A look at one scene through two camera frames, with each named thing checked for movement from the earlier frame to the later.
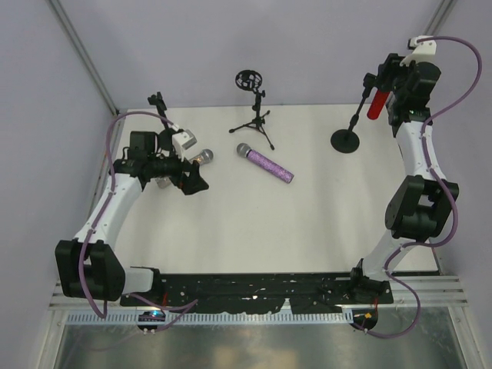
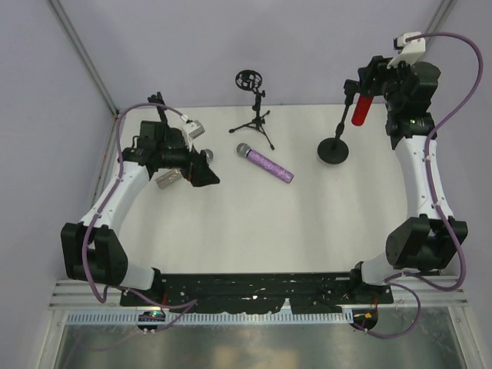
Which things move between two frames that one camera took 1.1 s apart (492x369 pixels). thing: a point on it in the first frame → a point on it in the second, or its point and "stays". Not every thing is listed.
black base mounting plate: x=260 y=293 stays
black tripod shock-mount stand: x=252 y=80 stays
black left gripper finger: x=192 y=181 → x=201 y=174
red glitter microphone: x=377 y=104 → x=361 y=110
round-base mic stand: x=345 y=141 → x=335 y=151
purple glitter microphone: x=264 y=164 stays
